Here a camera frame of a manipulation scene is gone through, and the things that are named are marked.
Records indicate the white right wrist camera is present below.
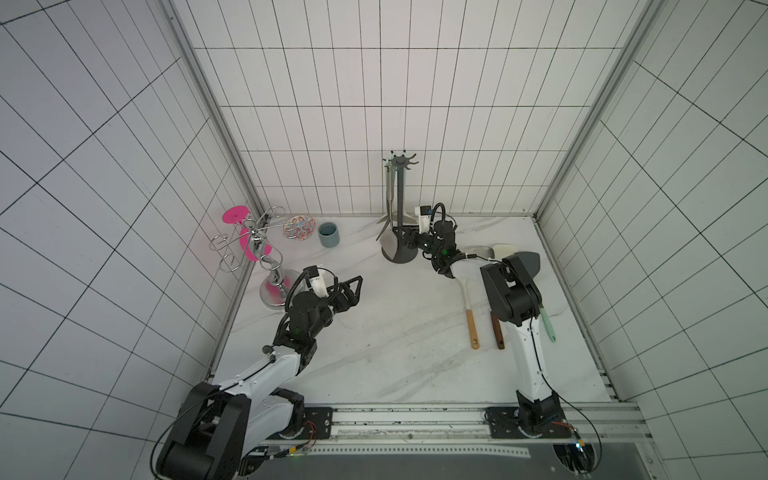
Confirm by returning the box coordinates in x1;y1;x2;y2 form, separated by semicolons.
416;205;433;234

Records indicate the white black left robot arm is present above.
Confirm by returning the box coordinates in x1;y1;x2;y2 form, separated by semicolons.
149;266;363;479

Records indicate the teal ceramic cup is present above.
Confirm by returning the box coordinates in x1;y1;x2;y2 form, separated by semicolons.
317;222;340;248

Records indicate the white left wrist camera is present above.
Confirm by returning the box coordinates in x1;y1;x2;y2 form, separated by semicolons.
306;266;330;298

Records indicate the grey metal hanging utensil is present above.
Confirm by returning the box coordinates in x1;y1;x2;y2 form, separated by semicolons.
376;159;395;240

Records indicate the cream spatula light wood handle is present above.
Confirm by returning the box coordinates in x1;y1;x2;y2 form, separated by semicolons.
492;244;520;260

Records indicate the cream utensil dark wood handle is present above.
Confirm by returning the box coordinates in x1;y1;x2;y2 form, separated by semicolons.
461;242;506;351

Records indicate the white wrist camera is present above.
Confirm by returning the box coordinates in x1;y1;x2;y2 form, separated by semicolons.
306;266;330;298
416;205;433;234

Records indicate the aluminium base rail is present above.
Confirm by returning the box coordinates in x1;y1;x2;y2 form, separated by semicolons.
246;403;652;458

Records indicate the grey utensil rack stand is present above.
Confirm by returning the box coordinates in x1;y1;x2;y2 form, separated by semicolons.
378;150;417;263

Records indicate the grey spatula mint handle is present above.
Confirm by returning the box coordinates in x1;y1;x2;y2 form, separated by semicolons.
517;251;556;343

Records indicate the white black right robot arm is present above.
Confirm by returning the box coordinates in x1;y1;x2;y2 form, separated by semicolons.
395;215;565;438

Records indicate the chrome wine glass holder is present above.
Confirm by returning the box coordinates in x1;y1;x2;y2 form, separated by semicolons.
209;205;298;310

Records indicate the pink plastic wine glass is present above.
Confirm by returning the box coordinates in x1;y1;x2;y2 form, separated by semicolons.
218;205;272;262

